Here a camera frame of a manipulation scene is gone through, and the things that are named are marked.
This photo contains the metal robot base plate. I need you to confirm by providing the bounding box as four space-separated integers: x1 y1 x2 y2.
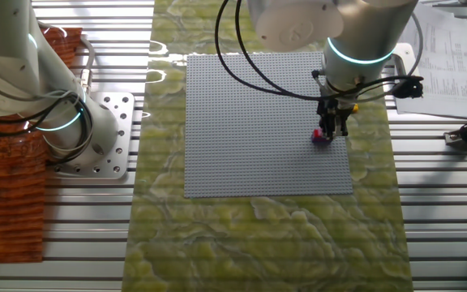
49 91 136 180

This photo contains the black cable bundle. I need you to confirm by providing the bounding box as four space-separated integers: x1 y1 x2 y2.
0 91 95 165

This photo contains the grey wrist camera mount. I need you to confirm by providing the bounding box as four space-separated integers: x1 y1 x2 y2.
387 42 425 100

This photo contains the grey Lego baseplate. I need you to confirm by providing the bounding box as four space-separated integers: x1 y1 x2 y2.
183 50 354 199

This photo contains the grey robot power cable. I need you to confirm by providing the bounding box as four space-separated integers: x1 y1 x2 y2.
79 34 96 92

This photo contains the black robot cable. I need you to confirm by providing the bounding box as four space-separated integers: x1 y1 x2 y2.
214 0 425 102
234 0 423 101

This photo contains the green marble pattern mat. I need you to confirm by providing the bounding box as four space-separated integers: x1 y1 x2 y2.
122 0 415 292

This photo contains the printed paper sheet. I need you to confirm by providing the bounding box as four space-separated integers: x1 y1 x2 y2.
394 3 467 120

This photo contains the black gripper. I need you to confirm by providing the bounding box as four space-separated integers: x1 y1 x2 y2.
316 95 358 141

